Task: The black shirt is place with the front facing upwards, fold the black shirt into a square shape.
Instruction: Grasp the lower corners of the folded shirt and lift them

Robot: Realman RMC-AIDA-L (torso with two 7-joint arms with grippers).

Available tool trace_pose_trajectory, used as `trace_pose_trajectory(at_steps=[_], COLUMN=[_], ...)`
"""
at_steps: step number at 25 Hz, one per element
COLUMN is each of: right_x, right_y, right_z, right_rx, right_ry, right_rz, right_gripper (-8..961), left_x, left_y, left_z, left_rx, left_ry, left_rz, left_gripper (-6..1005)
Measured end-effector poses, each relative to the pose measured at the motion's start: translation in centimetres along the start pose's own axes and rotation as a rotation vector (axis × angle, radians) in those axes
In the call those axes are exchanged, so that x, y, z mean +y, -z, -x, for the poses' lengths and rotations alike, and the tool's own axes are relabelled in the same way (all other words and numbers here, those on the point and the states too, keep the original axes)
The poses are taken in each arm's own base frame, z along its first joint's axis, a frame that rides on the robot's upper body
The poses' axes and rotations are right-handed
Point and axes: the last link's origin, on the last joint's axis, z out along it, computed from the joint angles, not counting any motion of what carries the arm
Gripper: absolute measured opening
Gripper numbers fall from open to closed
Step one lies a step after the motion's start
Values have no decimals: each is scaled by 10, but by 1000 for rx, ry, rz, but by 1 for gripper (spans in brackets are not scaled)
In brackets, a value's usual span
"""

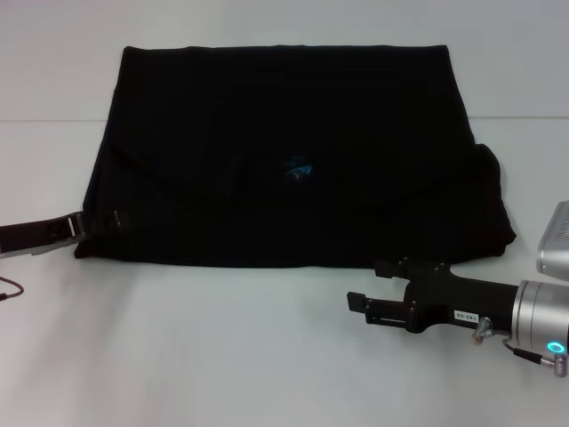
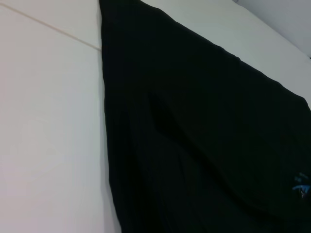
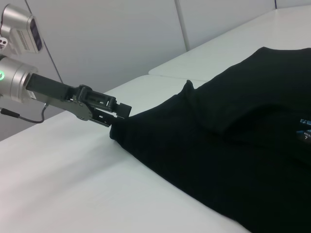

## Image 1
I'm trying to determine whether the right gripper cable with plug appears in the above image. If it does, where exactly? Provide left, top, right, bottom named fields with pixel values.
left=470, top=316, right=569, bottom=378

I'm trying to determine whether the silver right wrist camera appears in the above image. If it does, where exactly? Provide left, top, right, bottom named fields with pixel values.
left=535, top=199, right=569, bottom=274

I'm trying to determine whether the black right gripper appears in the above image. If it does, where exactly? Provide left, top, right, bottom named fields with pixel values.
left=346, top=256, right=521, bottom=335

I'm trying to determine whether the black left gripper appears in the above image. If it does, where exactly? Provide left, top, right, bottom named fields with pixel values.
left=0, top=210, right=131, bottom=254

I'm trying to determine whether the black shirt with FREE print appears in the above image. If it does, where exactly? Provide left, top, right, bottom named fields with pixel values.
left=72, top=43, right=517, bottom=270

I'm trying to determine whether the dark red left cable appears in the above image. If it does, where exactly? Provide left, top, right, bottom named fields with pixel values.
left=0, top=275, right=26, bottom=302

